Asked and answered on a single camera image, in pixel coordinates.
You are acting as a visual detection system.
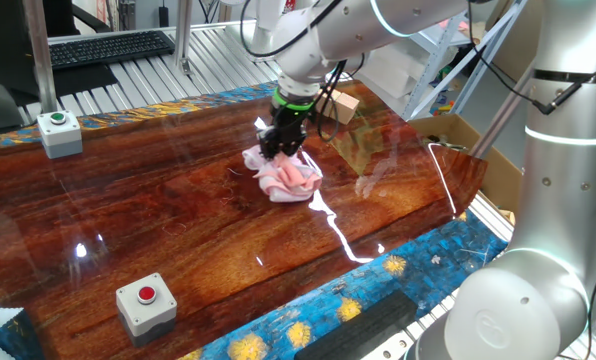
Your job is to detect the colourful toy blocks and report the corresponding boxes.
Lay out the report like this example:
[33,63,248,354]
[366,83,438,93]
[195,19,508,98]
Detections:
[430,99,457,117]

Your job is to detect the glossy wood grain sheet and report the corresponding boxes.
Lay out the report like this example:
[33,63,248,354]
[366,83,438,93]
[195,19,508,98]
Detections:
[0,79,488,360]

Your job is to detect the red push button box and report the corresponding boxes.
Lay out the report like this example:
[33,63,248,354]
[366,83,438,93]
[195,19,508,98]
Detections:
[115,272,178,348]

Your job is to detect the black arm cable with plug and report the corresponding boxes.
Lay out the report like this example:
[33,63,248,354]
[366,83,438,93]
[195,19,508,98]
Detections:
[465,0,596,116]

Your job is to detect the grey metal shelf rack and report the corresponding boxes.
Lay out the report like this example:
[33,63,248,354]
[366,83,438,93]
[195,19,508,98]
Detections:
[367,0,509,121]

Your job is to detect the black monitor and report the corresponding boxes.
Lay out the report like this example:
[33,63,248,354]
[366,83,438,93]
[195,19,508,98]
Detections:
[0,0,44,134]

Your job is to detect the black computer keyboard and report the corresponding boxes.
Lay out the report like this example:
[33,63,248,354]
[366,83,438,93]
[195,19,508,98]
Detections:
[47,29,177,70]

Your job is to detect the white pedestal on metal plate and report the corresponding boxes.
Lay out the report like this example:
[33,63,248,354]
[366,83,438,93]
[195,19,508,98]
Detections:
[222,0,299,64]

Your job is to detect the light wooden block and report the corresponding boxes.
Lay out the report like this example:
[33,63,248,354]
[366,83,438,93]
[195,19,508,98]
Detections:
[315,88,338,115]
[330,91,361,126]

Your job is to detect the large brown cardboard box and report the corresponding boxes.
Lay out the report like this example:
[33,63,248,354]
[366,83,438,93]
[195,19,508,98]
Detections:
[487,0,539,76]

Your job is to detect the aluminium frame profile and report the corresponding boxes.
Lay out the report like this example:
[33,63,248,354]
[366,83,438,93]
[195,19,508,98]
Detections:
[470,59,537,159]

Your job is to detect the aluminium frame post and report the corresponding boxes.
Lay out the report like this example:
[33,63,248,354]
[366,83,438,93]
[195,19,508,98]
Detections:
[173,0,195,75]
[21,0,59,115]

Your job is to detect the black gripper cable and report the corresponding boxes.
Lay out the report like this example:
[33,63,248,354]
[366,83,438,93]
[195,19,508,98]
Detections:
[240,0,367,144]

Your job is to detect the white storage box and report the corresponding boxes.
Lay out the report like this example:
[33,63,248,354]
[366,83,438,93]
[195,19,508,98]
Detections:
[352,44,429,101]

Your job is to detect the black office chair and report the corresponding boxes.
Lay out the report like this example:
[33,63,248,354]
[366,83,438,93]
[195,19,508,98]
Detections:
[42,0,115,37]

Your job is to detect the green push button box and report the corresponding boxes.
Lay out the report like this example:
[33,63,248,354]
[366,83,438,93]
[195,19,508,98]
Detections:
[36,110,84,160]

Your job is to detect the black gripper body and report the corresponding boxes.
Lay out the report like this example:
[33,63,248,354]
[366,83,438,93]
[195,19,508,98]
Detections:
[267,105,313,146]

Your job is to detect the pink white striped towel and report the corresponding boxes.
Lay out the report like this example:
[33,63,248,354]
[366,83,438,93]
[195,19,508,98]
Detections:
[241,144,324,204]

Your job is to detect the open cardboard box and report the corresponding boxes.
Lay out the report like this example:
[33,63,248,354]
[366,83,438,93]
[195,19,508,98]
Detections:
[408,113,525,217]

